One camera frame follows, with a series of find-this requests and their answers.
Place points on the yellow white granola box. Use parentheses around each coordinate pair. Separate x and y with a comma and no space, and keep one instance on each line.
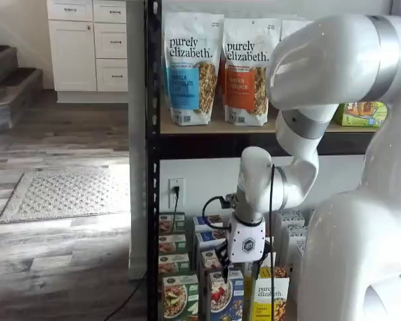
(280,297)

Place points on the white wall outlet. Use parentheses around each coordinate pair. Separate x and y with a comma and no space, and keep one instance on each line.
(180,200)

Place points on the dark wooden staircase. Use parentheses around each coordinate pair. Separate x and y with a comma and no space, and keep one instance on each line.
(10,83)

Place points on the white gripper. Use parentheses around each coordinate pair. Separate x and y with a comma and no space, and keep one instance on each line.
(247,240)

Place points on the black metal shelf rack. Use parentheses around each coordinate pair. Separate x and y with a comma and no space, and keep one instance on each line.
(220,143)

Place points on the green oatmeal box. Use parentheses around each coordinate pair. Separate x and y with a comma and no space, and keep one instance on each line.
(172,244)
(168,222)
(180,297)
(173,264)

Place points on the lime green snack carton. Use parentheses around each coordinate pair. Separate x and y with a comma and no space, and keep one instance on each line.
(361,115)

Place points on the blue white oatmeal box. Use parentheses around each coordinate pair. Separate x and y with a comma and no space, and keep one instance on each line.
(208,259)
(208,238)
(214,220)
(234,301)

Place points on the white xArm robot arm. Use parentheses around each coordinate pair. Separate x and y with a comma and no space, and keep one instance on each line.
(321,67)

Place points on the blue label granola bag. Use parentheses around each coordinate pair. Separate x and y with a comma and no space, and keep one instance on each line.
(187,50)

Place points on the white drawer cabinet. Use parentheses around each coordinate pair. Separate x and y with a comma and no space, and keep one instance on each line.
(73,57)

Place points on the orange label granola bag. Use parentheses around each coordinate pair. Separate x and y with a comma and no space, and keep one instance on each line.
(247,53)

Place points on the red label granola bag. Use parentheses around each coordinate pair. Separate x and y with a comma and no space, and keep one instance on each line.
(294,28)

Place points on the white patterned carton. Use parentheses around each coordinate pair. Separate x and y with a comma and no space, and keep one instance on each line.
(294,235)
(298,264)
(290,219)

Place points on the grey patterned floor mat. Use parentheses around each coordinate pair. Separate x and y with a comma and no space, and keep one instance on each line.
(63,195)

